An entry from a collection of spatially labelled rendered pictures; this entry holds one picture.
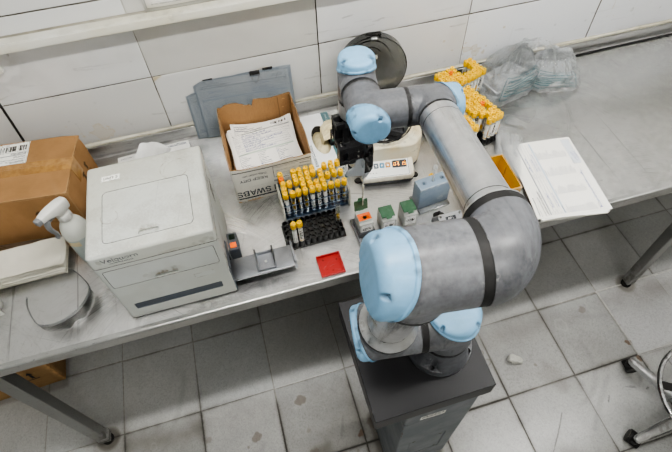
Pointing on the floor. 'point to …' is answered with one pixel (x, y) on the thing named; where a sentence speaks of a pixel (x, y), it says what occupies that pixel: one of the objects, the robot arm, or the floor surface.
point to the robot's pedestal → (424, 429)
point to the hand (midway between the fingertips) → (363, 171)
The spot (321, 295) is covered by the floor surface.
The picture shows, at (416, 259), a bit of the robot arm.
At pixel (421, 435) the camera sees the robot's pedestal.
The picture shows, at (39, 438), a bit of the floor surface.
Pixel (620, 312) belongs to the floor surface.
